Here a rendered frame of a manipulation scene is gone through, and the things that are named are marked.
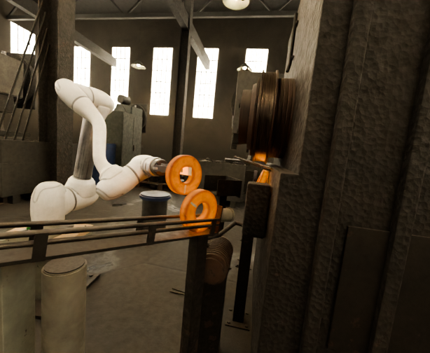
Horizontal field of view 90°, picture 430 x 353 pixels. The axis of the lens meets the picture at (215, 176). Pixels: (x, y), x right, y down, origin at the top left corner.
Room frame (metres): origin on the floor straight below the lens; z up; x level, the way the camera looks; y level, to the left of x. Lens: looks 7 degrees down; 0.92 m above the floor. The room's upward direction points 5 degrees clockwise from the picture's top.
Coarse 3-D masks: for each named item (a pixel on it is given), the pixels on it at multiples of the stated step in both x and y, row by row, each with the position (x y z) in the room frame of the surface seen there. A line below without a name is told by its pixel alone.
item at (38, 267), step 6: (36, 264) 1.09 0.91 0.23; (42, 264) 1.09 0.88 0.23; (36, 270) 1.09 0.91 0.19; (36, 276) 1.09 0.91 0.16; (90, 276) 1.33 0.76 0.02; (96, 276) 1.34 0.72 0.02; (36, 282) 1.09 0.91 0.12; (90, 282) 1.28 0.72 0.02; (36, 288) 1.09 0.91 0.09; (36, 294) 1.09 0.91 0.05; (36, 300) 1.08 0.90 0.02; (36, 306) 1.04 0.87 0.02; (36, 312) 1.00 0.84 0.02; (36, 318) 0.98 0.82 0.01
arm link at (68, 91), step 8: (64, 80) 1.14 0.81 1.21; (56, 88) 1.13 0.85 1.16; (64, 88) 1.11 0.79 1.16; (72, 88) 1.12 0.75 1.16; (80, 88) 1.16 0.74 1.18; (88, 88) 1.21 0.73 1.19; (64, 96) 1.10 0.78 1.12; (72, 96) 1.10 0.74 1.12; (80, 96) 1.11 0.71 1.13; (88, 96) 1.18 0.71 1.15
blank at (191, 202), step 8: (192, 192) 0.73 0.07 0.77; (200, 192) 0.73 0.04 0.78; (208, 192) 0.76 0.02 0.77; (184, 200) 0.71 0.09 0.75; (192, 200) 0.70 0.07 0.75; (200, 200) 0.73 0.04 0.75; (208, 200) 0.76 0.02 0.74; (184, 208) 0.69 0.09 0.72; (192, 208) 0.71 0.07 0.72; (208, 208) 0.77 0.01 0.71; (216, 208) 0.80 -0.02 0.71; (184, 216) 0.69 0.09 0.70; (192, 216) 0.71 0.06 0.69; (200, 216) 0.77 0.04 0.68; (208, 216) 0.76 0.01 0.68; (184, 224) 0.70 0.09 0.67; (192, 224) 0.71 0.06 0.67; (200, 224) 0.74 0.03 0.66
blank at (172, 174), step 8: (176, 160) 0.78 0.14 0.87; (184, 160) 0.81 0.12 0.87; (192, 160) 0.83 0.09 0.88; (168, 168) 0.78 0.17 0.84; (176, 168) 0.78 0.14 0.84; (192, 168) 0.83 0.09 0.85; (200, 168) 0.86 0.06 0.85; (168, 176) 0.77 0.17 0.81; (176, 176) 0.78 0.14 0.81; (192, 176) 0.84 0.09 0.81; (200, 176) 0.87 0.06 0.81; (168, 184) 0.78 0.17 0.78; (176, 184) 0.78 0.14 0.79; (184, 184) 0.81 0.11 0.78; (192, 184) 0.84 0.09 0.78; (176, 192) 0.79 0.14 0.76; (184, 192) 0.81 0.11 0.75
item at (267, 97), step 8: (264, 72) 1.04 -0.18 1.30; (272, 72) 1.07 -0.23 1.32; (264, 80) 1.01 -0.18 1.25; (272, 80) 1.00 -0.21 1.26; (264, 88) 0.98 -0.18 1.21; (272, 88) 0.98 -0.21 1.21; (264, 96) 0.97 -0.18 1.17; (272, 96) 0.96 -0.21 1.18; (264, 104) 0.96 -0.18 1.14; (272, 104) 0.95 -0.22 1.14; (264, 112) 0.96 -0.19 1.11; (272, 112) 0.95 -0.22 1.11; (256, 120) 0.96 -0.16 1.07; (264, 120) 0.96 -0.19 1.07; (256, 128) 0.97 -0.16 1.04; (264, 128) 0.97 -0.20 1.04; (256, 136) 0.98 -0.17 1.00; (264, 136) 0.98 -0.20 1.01; (256, 144) 1.01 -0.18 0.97; (264, 144) 1.01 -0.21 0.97; (256, 152) 1.05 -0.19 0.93; (264, 152) 1.04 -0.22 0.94; (256, 160) 1.16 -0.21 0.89; (264, 160) 1.12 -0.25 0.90
